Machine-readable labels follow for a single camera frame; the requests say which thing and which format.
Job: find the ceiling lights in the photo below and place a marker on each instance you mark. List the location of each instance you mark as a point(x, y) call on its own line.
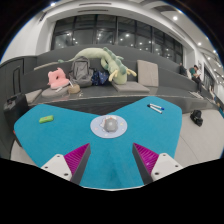
point(175, 18)

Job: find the round pale blue mouse pad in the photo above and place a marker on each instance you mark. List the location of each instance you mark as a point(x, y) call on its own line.
point(96, 128)

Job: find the black bag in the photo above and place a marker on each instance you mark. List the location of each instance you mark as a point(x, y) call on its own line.
point(196, 118)

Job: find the green dragon plush toy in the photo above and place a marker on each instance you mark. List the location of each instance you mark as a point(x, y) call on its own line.
point(113, 65)

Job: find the grey round seat cushion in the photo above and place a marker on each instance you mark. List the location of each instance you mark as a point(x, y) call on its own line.
point(53, 92)

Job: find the grey and white computer mouse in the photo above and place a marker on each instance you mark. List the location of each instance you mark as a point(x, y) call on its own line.
point(110, 125)

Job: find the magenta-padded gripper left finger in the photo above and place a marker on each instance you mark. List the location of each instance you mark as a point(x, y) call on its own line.
point(60, 166)

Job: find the grey flat square cushion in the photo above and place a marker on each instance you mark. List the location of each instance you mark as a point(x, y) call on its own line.
point(131, 87)

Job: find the green rectangular case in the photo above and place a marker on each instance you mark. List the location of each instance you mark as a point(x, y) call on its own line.
point(46, 119)

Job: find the person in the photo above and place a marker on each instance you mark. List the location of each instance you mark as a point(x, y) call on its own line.
point(195, 76)
point(182, 69)

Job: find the black suitcase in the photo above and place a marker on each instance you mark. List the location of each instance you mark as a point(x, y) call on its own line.
point(16, 110)

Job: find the grey upright square cushion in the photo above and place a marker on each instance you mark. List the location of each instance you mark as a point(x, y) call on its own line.
point(147, 73)

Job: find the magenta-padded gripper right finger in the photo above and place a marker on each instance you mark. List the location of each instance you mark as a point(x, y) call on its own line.
point(163, 166)

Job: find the tan woven hat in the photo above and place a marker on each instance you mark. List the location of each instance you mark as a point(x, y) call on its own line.
point(74, 89)

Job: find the pink plush pillow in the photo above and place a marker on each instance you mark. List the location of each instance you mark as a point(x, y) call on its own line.
point(57, 81)

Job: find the grey tiered bench seating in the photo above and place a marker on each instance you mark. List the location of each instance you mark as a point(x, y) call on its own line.
point(100, 99)

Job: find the light grey seat cushion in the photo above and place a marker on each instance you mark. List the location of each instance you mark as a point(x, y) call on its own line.
point(33, 96)

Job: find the white marker with blue cap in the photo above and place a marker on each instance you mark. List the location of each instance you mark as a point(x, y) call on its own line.
point(156, 106)

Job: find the dark blue patterned bag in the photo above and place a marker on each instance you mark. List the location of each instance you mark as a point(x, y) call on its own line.
point(100, 77)

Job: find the grey backpack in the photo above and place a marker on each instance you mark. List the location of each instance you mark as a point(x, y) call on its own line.
point(81, 70)

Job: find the dark glass window wall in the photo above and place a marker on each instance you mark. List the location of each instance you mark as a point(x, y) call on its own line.
point(86, 31)

